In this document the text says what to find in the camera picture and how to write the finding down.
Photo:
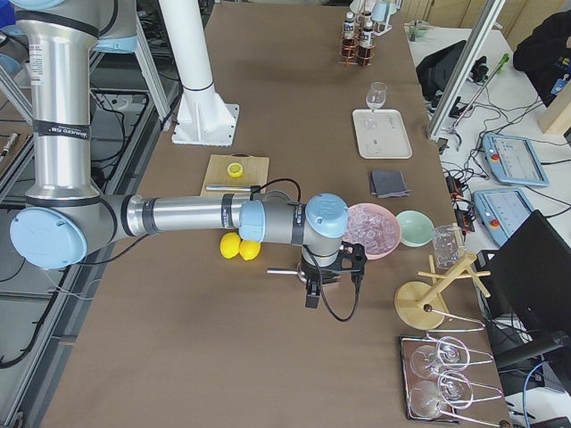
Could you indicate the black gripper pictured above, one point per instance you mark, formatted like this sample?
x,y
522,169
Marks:
x,y
313,275

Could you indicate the tea bottle one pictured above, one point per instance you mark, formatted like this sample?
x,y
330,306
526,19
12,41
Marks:
x,y
348,35

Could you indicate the copper wire bottle basket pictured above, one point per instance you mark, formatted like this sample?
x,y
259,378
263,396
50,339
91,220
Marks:
x,y
352,53

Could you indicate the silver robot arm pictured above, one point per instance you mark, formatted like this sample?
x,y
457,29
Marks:
x,y
67,217

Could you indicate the tea bottle two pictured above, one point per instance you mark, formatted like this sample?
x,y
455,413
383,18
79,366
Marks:
x,y
366,44

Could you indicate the metal ice scoop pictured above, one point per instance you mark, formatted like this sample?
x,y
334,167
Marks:
x,y
288,271

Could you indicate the yellow lemon right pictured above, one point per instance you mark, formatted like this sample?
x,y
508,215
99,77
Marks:
x,y
249,250

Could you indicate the yellow lemon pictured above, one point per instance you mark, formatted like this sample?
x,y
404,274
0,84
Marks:
x,y
249,250
229,245

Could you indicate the pink bowl with ice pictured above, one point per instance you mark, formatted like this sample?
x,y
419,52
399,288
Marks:
x,y
375,227

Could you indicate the yellow lemon left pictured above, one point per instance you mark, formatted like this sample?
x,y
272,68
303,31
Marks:
x,y
229,245

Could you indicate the wooden glass tree stand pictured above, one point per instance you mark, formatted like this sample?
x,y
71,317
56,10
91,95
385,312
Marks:
x,y
421,305

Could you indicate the metal muddler bar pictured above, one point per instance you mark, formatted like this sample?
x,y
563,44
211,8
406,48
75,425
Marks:
x,y
229,188

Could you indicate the green ceramic bowl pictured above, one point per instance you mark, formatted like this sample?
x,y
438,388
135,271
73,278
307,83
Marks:
x,y
416,228

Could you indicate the grey folded cloth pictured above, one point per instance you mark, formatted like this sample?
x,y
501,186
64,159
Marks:
x,y
387,183

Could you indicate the wooden cutting board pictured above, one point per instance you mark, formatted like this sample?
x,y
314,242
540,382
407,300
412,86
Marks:
x,y
255,172

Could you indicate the half lemon slice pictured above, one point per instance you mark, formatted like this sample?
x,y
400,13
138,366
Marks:
x,y
235,169

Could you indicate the glass mug on stand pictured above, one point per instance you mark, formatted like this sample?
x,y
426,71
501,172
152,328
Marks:
x,y
448,245

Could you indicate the black drying tray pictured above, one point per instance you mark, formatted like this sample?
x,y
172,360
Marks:
x,y
407,345

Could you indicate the lying wine glass upper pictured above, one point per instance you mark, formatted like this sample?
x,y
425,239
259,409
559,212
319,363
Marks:
x,y
436,356

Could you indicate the lying wine glass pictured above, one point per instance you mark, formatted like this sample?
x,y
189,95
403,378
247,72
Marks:
x,y
436,356
446,397

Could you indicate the cream rabbit tray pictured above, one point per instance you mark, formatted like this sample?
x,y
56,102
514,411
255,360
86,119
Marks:
x,y
381,135

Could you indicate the lying wine glass lower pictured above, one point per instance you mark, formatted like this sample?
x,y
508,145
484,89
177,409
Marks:
x,y
446,397

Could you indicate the standing wine glass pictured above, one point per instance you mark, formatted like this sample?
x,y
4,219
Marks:
x,y
375,100

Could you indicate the lower blue teach pendant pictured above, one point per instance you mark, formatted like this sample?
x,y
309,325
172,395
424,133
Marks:
x,y
502,211

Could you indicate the blue teach pendant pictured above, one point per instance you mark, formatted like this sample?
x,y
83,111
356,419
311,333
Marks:
x,y
513,161
502,211

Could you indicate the black monitor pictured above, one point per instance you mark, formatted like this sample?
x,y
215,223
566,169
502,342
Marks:
x,y
532,270

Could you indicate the upper blue teach pendant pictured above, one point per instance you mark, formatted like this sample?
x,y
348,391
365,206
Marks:
x,y
513,161

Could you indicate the black backpack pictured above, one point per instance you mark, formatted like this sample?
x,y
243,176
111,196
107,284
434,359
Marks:
x,y
435,70

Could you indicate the white cup rack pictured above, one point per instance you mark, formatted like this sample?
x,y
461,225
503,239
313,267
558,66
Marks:
x,y
382,12

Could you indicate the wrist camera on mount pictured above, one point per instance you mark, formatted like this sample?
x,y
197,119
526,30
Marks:
x,y
351,258

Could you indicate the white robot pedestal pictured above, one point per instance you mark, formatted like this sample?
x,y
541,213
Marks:
x,y
203,117

